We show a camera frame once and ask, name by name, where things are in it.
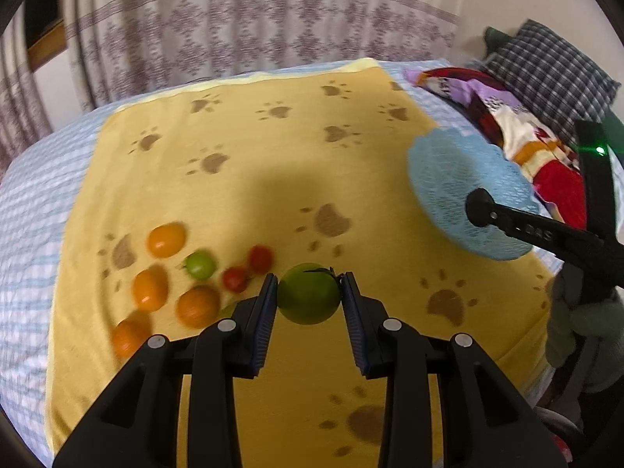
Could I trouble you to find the orange fruit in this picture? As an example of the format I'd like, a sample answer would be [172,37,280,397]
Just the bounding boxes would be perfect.
[175,285,220,330]
[131,265,169,313]
[146,222,187,259]
[111,320,150,359]

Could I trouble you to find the small green tomato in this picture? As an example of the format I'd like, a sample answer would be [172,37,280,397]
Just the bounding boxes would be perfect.
[184,249,217,281]

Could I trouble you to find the large green fruit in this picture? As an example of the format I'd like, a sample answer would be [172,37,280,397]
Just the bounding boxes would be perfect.
[277,263,340,325]

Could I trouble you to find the grey gloved right hand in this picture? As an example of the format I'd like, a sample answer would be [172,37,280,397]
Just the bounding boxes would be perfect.
[546,264,623,393]

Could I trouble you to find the blue lace plastic basket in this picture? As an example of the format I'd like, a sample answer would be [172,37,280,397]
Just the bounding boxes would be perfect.
[407,128,539,261]

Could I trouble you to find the dark plaid pillow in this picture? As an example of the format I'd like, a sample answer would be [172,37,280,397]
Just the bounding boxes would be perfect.
[481,19,623,153]

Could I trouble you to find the red tomato left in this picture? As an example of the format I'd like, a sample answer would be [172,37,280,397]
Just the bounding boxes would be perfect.
[221,266,248,294]

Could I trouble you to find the red tomato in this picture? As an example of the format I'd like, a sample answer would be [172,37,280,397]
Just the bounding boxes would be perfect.
[248,245,274,275]
[221,266,248,294]

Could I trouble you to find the orange fruit top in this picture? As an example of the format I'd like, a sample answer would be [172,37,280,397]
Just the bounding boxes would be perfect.
[146,222,187,259]

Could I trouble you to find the red tomato right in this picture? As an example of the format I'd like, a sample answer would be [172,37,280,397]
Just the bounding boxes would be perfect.
[248,245,274,275]

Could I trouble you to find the blue plaid bed sheet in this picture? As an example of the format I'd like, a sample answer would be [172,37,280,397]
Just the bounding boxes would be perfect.
[0,57,560,466]

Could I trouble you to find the yellow paw print towel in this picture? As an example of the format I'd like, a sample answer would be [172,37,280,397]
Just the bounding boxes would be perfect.
[46,60,551,450]

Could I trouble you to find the purple patterned curtain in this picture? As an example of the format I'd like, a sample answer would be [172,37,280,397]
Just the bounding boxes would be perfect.
[0,0,463,177]

